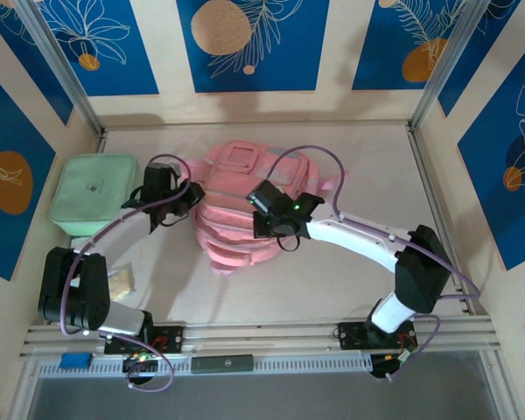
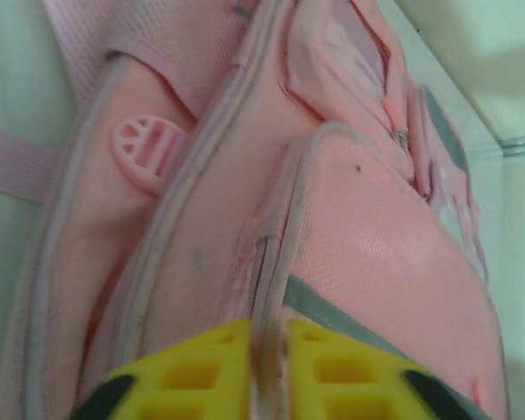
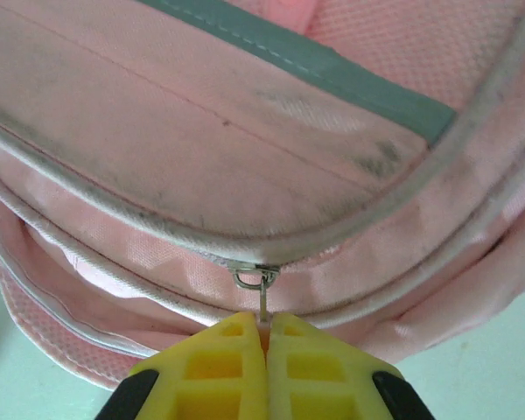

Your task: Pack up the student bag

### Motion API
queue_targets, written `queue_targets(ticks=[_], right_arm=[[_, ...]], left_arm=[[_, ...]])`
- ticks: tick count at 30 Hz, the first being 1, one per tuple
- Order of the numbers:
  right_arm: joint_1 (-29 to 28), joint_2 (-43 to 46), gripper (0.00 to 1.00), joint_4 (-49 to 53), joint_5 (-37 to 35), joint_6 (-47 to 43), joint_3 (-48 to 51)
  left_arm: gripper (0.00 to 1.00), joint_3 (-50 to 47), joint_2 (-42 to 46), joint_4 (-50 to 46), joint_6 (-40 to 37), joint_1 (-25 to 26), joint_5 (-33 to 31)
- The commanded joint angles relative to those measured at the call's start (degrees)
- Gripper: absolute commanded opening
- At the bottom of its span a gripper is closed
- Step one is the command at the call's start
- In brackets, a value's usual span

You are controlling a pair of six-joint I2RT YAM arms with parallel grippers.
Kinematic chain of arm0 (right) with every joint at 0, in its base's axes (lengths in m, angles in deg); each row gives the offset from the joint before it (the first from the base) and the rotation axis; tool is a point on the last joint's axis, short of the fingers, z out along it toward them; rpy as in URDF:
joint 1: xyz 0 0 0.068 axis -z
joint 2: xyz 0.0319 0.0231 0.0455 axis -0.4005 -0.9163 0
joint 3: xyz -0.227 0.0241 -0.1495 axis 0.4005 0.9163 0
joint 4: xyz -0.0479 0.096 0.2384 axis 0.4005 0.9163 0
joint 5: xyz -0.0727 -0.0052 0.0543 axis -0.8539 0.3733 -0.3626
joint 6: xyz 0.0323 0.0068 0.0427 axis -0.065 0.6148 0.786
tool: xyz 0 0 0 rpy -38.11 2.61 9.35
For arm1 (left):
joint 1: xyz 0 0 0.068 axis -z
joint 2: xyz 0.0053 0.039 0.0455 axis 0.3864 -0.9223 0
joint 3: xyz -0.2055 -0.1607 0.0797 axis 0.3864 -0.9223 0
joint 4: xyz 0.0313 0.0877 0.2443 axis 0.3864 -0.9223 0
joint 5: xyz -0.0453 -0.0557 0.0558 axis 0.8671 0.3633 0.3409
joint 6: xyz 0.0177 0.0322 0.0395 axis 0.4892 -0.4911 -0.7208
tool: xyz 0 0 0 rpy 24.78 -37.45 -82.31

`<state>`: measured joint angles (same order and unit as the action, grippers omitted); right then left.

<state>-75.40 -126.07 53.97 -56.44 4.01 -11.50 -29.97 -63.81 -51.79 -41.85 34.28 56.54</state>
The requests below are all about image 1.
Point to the aluminium front rail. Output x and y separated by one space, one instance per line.
262 339

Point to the pink school backpack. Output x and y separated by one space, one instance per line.
232 210

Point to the mint green square case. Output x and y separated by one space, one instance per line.
92 192

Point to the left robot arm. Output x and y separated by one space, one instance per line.
122 227

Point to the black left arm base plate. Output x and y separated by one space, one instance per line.
170 339

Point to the yellow snack packet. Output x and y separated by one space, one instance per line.
121 284

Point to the dark grey bar device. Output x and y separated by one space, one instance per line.
222 364

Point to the aluminium frame post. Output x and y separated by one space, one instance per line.
60 65
447 65

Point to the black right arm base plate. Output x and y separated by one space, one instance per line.
350 334

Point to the small blue block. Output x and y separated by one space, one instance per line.
75 360

